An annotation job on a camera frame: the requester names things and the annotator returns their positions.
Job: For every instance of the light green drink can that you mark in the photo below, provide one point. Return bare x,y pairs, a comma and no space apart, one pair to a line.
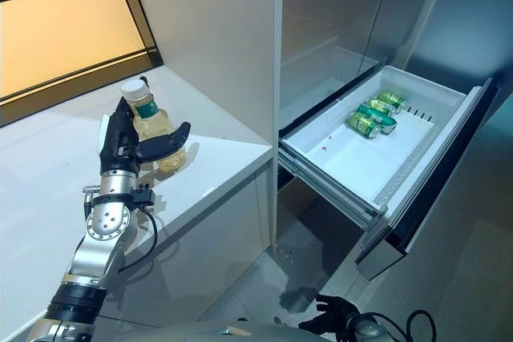
394,98
362,125
380,105

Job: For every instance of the yellow drink bottle white cap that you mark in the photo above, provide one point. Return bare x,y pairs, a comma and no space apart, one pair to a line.
154,121

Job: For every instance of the stainless steel fridge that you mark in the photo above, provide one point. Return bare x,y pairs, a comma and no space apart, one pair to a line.
328,17

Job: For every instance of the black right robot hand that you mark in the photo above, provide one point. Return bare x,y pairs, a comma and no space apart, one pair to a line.
334,314

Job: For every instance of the black framed window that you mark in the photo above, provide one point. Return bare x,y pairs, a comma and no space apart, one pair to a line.
60,29

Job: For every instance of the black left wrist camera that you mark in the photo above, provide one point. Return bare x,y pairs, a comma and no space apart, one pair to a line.
145,197

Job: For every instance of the dark green drink can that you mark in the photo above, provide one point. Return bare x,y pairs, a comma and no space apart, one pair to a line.
376,115

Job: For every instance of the tall white cabinet panel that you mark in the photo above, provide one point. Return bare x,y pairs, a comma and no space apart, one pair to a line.
220,37

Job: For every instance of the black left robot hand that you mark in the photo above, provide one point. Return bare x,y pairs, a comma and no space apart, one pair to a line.
118,146

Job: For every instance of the grey robot torso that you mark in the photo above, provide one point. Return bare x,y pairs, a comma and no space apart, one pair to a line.
240,332

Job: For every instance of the white counter cabinet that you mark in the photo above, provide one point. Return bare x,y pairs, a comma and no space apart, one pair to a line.
48,182

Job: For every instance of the white fridge drawer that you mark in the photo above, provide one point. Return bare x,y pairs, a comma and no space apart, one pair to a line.
360,166

